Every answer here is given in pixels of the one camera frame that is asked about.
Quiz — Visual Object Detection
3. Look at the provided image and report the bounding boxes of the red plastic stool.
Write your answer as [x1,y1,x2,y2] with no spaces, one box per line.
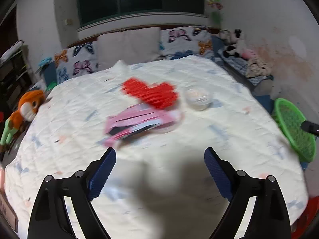
[291,196,318,238]

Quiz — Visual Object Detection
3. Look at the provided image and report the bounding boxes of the pink plush toy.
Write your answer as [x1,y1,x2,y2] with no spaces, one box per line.
[241,49,258,61]

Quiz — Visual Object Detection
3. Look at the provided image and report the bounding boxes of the right butterfly pillow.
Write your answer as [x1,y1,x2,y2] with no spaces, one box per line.
[159,26,214,60]

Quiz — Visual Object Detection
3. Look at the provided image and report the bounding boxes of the red foam fruit net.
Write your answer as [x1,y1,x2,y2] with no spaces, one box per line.
[122,78,178,110]

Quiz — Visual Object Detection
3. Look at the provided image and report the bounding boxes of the orange plush toy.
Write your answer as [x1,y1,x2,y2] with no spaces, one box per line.
[1,90,45,153]

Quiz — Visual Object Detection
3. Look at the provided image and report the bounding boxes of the clear plastic round lid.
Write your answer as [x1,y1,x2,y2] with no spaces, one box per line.
[153,109,184,134]

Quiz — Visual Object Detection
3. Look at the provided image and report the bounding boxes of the colourful paper pinwheel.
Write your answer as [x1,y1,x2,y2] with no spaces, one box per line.
[206,0,223,10]

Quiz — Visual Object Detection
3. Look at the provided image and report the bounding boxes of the butterfly pillow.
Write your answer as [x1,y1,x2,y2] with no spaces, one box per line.
[54,42,99,84]
[159,26,214,60]

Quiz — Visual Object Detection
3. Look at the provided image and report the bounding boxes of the white quilted bed cover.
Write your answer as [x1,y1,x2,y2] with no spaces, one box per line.
[5,56,308,238]

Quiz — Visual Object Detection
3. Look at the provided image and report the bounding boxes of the black white cow plush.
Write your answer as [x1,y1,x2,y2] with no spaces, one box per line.
[219,29,245,58]

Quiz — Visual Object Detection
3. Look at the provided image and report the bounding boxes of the beige plain pillow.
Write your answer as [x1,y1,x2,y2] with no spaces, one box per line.
[96,27,160,70]

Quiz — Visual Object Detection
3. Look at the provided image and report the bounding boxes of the dark shelf rack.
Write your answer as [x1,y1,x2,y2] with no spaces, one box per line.
[1,40,32,111]

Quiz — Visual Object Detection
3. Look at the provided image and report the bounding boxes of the spotted beige plush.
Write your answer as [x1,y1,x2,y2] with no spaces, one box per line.
[245,57,272,78]

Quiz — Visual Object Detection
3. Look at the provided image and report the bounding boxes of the clear plastic jelly cup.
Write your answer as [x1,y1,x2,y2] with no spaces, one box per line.
[184,85,213,111]

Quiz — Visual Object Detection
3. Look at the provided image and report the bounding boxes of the left butterfly pillow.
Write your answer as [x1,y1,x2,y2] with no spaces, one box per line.
[54,42,99,84]

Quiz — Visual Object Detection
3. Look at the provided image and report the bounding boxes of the green plastic basket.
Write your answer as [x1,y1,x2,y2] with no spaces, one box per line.
[272,98,316,162]

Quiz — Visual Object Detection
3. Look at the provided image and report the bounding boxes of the pink snack wrapper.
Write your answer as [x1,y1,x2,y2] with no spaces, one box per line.
[104,104,173,147]

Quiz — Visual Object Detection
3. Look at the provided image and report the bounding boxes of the blue patterned bench cushion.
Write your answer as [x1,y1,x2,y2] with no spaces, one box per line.
[217,49,274,87]

